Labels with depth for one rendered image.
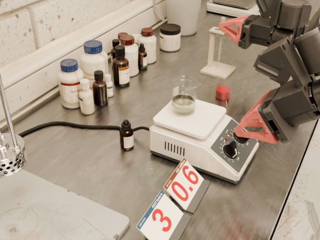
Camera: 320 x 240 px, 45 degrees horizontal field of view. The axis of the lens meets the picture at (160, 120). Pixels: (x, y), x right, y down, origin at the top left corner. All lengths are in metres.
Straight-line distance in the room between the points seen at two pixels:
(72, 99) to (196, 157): 0.37
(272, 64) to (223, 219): 0.28
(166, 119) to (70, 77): 0.28
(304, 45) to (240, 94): 0.49
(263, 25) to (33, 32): 0.58
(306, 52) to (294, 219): 0.30
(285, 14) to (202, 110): 0.34
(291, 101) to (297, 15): 0.44
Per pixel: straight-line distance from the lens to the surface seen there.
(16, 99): 0.99
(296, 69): 0.62
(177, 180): 0.73
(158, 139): 0.80
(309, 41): 0.60
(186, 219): 0.71
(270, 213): 0.75
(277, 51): 0.61
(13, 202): 0.77
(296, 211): 0.77
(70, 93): 0.98
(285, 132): 0.63
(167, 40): 1.27
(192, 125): 0.78
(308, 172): 0.86
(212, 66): 1.19
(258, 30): 1.05
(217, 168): 0.77
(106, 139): 0.89
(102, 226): 0.69
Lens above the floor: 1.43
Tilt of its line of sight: 34 degrees down
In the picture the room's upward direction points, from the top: 1 degrees clockwise
